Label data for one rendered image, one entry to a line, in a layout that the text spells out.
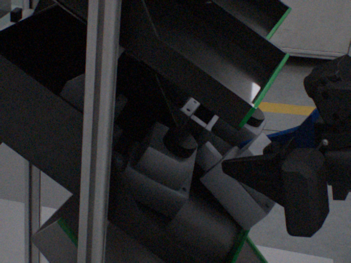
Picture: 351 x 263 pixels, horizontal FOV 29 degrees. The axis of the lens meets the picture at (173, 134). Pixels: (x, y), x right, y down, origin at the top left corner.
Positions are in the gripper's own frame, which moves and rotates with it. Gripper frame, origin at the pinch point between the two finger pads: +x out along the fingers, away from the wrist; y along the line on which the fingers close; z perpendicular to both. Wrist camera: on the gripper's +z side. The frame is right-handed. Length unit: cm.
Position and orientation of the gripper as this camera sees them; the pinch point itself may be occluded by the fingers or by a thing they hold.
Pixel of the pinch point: (268, 157)
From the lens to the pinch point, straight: 60.9
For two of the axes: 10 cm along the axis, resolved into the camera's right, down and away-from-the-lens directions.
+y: -4.1, 3.3, -8.5
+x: -9.0, 0.0, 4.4
